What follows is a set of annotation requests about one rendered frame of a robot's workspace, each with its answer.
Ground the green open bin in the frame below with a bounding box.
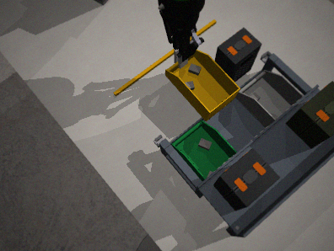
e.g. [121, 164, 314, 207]
[173, 121, 237, 181]

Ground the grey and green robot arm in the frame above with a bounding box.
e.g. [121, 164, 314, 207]
[158, 0, 205, 19]

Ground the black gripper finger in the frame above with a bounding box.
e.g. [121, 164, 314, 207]
[176, 29, 204, 69]
[159, 10, 179, 63]

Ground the yellow long bar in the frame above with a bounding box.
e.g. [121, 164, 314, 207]
[114, 19, 216, 96]

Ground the grey open bin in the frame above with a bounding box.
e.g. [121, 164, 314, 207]
[237, 70, 304, 128]

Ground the yellow bin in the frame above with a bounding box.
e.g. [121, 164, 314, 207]
[166, 50, 240, 121]

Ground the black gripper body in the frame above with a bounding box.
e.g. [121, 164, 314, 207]
[164, 14, 199, 38]

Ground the grey metal shelf rack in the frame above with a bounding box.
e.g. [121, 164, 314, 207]
[154, 51, 334, 238]

